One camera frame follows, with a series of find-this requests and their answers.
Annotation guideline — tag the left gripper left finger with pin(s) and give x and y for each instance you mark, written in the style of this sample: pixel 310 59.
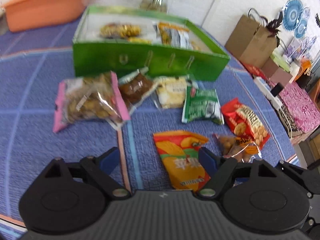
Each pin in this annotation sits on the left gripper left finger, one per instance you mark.
pixel 98 170

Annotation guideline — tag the green cardboard box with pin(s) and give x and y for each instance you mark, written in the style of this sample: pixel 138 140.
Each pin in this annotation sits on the green cardboard box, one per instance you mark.
pixel 93 54

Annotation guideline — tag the brown snack packet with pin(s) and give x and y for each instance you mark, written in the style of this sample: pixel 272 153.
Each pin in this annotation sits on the brown snack packet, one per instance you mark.
pixel 136 87

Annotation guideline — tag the brown paper bag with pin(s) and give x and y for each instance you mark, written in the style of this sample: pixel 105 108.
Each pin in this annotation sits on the brown paper bag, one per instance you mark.
pixel 250 42

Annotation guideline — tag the green snack packet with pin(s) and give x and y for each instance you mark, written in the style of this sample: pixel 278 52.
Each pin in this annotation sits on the green snack packet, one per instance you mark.
pixel 201 104

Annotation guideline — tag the orange plastic basin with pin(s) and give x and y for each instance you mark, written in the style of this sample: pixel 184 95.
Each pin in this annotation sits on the orange plastic basin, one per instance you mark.
pixel 23 15

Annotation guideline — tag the orange chips packet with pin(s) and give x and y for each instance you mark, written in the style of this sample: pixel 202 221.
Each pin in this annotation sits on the orange chips packet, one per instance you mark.
pixel 179 153

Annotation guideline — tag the dark purple plant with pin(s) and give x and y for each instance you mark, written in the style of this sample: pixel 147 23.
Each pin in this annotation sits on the dark purple plant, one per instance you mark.
pixel 273 25

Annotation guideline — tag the clear orange nut packet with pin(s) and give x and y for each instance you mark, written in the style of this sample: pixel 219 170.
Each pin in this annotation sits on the clear orange nut packet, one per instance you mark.
pixel 243 150

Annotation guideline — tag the pale yellow snack packet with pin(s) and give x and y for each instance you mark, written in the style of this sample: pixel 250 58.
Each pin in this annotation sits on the pale yellow snack packet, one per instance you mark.
pixel 170 91

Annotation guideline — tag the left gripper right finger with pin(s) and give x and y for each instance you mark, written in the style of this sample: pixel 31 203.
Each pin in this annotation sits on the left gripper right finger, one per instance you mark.
pixel 220 170

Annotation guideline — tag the gold candy packet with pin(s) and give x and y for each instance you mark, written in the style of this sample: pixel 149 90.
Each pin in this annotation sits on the gold candy packet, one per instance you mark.
pixel 121 31

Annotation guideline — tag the pink clear nut bag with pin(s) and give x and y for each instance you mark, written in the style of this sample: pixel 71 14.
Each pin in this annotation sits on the pink clear nut bag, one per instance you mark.
pixel 90 98

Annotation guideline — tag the blue paper fan decoration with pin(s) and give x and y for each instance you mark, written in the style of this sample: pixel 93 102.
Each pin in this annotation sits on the blue paper fan decoration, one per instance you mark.
pixel 295 18

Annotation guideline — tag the blue plaid tablecloth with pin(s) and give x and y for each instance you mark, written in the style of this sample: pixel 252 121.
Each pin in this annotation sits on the blue plaid tablecloth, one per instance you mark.
pixel 107 140

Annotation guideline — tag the yellow white snack packet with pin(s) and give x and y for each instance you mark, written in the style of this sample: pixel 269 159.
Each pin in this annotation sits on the yellow white snack packet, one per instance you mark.
pixel 175 36

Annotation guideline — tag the red peanut packet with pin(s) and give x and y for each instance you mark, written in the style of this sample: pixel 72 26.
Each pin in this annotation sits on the red peanut packet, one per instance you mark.
pixel 244 123

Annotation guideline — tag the pink patterned cloth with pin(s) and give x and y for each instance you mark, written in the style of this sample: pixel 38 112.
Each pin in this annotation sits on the pink patterned cloth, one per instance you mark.
pixel 300 106

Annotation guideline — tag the white power strip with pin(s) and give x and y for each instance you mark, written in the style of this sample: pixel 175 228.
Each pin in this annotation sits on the white power strip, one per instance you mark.
pixel 266 90

